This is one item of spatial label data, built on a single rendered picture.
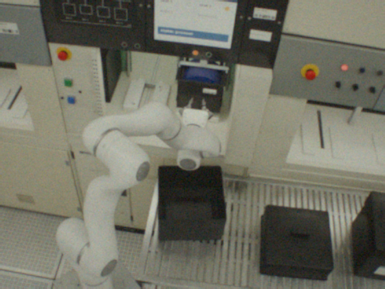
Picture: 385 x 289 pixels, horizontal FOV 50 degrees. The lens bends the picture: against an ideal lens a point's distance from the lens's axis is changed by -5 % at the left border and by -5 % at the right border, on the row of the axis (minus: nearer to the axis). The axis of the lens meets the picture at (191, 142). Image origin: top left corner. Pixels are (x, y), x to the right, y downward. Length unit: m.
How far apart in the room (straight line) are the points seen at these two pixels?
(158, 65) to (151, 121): 1.27
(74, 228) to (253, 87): 0.82
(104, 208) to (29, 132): 1.02
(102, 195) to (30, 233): 1.66
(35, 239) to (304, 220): 1.68
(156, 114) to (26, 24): 0.74
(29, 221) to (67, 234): 1.49
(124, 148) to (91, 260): 0.40
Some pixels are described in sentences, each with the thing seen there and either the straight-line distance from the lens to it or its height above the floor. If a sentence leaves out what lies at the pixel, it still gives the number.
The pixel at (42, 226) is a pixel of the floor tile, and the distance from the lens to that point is 2.87.
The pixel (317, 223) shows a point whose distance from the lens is 1.91.
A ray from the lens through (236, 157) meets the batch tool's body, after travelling 1.95.
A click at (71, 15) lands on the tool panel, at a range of 1.66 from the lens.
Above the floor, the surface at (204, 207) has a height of 0.77.
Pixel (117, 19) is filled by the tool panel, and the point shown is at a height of 1.54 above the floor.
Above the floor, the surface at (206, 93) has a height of 1.05.
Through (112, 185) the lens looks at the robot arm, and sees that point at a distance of 1.19.
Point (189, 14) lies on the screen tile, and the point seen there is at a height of 1.59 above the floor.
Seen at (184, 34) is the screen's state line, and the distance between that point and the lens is 1.59.
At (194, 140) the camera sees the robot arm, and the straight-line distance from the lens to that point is 1.45.
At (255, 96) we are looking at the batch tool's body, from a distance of 1.68.
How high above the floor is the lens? 2.41
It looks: 49 degrees down
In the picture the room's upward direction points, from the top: 6 degrees clockwise
